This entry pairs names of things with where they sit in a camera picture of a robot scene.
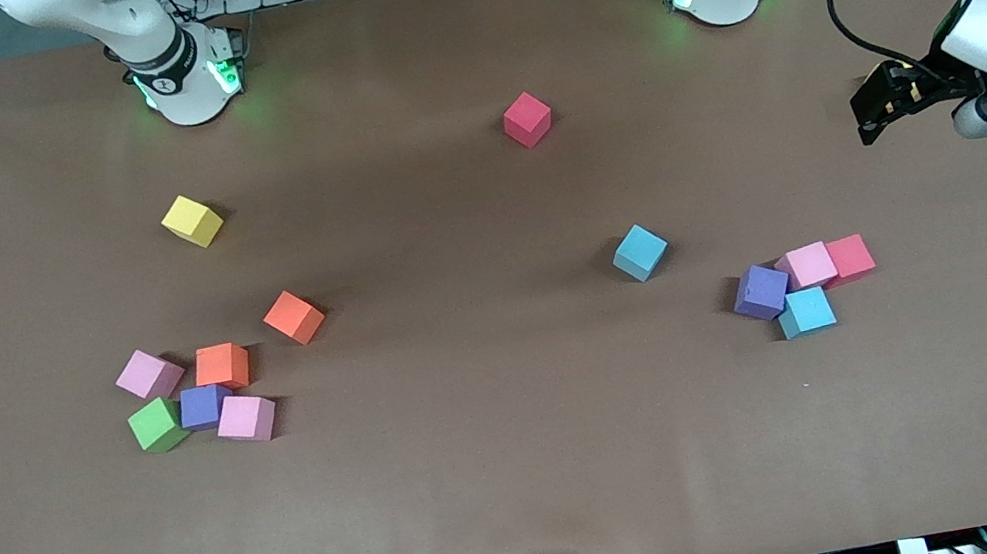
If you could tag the purple foam cube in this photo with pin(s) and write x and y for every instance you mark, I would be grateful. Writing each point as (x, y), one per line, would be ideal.
(202, 407)
(760, 292)

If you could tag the orange foam cube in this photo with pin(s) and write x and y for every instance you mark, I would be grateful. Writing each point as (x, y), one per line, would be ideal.
(294, 317)
(222, 365)

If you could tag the blue foam cube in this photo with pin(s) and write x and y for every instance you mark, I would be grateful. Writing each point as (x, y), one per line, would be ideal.
(640, 252)
(805, 312)

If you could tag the pink foam cube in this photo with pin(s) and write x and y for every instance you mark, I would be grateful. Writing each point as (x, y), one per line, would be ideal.
(148, 374)
(805, 266)
(245, 418)

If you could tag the red foam cube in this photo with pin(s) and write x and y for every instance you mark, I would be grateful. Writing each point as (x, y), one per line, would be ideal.
(851, 256)
(527, 121)

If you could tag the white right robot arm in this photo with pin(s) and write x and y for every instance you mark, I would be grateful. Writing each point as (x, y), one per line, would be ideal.
(193, 96)

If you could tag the green foam cube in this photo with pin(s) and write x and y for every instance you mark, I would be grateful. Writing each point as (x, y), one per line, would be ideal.
(156, 425)

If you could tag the white label tag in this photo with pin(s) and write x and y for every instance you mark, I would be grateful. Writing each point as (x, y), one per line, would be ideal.
(913, 553)

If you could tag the brown table mat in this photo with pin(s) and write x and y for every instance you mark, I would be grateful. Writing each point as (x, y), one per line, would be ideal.
(528, 474)

